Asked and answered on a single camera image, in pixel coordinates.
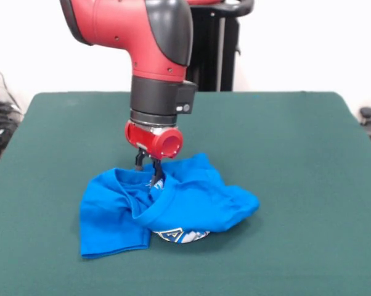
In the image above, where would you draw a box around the black office chair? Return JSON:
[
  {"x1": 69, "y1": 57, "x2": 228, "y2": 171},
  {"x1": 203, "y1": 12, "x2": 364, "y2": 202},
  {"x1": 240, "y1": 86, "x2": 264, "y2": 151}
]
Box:
[{"x1": 359, "y1": 106, "x2": 371, "y2": 155}]

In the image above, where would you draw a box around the dark green table cloth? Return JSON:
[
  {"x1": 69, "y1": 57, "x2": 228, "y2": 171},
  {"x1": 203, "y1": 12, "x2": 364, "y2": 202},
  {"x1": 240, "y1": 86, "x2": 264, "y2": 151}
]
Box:
[{"x1": 0, "y1": 91, "x2": 371, "y2": 296}]

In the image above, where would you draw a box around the blue printed T-shirt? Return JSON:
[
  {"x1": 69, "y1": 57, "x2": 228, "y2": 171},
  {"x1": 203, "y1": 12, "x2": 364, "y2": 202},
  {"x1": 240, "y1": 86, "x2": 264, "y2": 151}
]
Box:
[{"x1": 79, "y1": 152, "x2": 261, "y2": 260}]

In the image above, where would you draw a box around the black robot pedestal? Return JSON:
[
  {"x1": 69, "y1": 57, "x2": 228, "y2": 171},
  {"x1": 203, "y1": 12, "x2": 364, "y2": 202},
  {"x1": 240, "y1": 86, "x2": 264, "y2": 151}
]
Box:
[{"x1": 185, "y1": 0, "x2": 255, "y2": 93}]

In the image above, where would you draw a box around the black cable tangle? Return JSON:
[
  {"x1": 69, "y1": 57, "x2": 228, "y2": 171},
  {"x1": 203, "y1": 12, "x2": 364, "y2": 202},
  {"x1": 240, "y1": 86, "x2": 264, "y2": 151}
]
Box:
[{"x1": 0, "y1": 57, "x2": 25, "y2": 163}]

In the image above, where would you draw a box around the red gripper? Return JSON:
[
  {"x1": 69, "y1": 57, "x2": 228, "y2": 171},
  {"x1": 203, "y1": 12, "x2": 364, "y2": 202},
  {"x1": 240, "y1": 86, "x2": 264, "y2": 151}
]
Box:
[{"x1": 124, "y1": 120, "x2": 184, "y2": 195}]

